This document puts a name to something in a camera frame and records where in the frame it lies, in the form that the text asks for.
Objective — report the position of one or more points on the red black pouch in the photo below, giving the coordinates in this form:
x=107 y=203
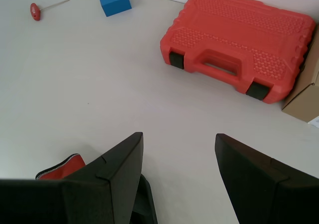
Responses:
x=64 y=170

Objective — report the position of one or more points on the red plastic tool case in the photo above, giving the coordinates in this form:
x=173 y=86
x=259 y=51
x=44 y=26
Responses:
x=236 y=34

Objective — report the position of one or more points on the black tool case latch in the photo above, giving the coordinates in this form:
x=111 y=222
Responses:
x=256 y=90
x=177 y=59

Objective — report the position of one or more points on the brown cardboard box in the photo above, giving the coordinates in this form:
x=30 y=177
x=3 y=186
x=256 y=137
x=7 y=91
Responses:
x=302 y=102

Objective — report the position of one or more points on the blue foam block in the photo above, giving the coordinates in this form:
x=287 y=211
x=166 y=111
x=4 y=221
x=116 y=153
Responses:
x=115 y=3

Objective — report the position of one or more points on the white shipping label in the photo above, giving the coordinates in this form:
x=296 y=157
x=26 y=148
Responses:
x=315 y=122

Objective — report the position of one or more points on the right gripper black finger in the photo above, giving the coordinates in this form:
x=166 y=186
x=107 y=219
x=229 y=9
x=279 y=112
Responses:
x=99 y=199
x=261 y=194

